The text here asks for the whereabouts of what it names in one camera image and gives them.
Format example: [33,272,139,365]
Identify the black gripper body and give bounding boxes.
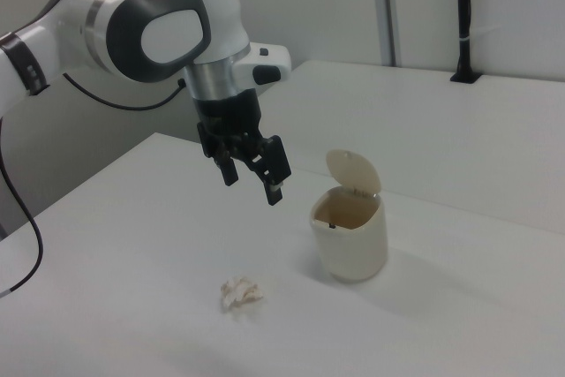
[192,88,263,149]

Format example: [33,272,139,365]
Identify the white paper trash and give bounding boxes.
[219,276,266,314]

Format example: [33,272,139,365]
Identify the small white lidded bin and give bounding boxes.
[308,147,388,283]

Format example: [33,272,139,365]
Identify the black pole with base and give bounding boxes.
[449,0,483,85]

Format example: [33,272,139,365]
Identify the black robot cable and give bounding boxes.
[0,72,186,301]

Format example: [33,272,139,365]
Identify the grey partition frame post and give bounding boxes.
[369,0,401,67]

